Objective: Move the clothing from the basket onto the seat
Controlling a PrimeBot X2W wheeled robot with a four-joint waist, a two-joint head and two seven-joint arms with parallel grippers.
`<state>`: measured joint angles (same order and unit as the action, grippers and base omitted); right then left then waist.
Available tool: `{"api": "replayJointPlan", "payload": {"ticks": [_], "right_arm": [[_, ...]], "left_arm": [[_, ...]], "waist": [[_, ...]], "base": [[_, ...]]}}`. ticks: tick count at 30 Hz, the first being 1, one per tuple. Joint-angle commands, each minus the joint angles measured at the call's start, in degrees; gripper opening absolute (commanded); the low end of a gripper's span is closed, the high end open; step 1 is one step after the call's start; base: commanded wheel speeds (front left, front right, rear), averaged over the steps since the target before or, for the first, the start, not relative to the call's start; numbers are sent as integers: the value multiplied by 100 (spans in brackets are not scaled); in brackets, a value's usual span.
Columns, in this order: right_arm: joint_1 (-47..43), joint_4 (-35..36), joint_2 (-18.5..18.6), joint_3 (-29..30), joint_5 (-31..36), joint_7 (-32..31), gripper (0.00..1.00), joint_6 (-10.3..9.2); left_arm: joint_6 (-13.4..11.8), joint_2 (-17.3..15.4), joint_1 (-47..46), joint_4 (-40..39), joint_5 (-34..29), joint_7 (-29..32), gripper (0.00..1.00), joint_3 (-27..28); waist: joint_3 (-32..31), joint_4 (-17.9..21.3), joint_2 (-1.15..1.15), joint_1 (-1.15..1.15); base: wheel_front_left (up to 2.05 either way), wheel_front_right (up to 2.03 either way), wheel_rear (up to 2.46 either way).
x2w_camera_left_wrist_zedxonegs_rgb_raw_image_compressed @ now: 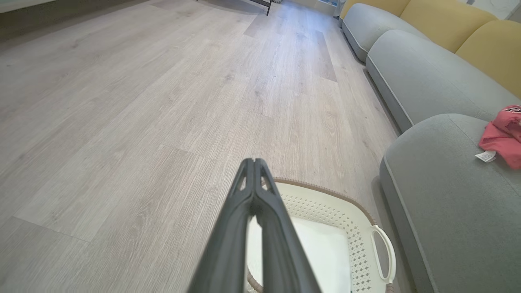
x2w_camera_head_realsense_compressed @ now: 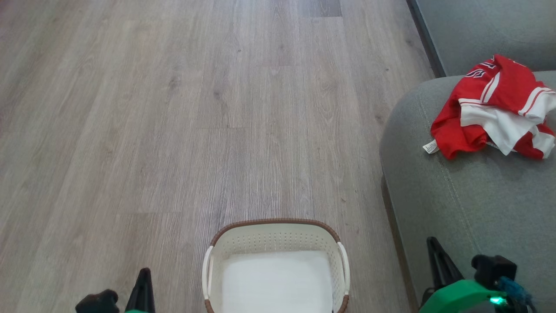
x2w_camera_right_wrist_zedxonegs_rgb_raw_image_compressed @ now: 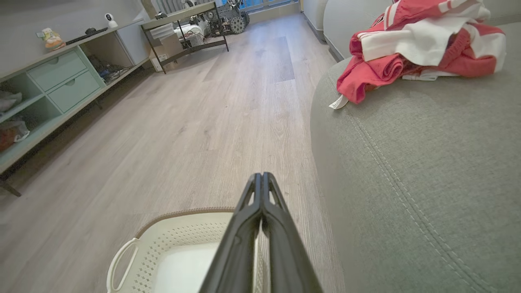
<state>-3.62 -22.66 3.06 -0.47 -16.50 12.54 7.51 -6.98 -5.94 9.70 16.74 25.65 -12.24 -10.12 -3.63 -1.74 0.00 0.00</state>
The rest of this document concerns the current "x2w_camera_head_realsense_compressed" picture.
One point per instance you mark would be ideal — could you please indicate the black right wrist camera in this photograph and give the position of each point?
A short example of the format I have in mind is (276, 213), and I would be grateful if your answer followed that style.
(493, 269)

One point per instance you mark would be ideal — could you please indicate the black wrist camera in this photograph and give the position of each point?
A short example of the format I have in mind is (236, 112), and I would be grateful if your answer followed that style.
(493, 269)
(97, 303)

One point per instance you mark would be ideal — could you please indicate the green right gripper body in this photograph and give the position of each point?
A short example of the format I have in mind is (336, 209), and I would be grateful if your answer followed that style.
(451, 298)

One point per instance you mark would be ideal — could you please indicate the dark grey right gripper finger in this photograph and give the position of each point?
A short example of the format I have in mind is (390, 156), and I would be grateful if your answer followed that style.
(439, 265)

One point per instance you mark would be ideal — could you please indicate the white laundry basket brown rim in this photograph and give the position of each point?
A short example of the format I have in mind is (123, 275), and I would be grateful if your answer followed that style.
(278, 237)

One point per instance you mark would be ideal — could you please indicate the red white sports jersey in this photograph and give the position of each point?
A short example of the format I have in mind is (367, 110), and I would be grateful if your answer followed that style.
(504, 82)

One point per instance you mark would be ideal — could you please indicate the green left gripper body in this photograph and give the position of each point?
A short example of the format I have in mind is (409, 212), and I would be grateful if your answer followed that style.
(137, 311)

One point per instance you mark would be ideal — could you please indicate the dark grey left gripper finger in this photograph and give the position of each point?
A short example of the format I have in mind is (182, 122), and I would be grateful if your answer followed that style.
(142, 291)

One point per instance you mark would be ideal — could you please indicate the grey fabric sofa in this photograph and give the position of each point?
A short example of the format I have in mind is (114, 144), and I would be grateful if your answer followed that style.
(478, 195)

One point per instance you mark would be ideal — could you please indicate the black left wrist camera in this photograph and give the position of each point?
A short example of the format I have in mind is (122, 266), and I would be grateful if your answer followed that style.
(97, 303)

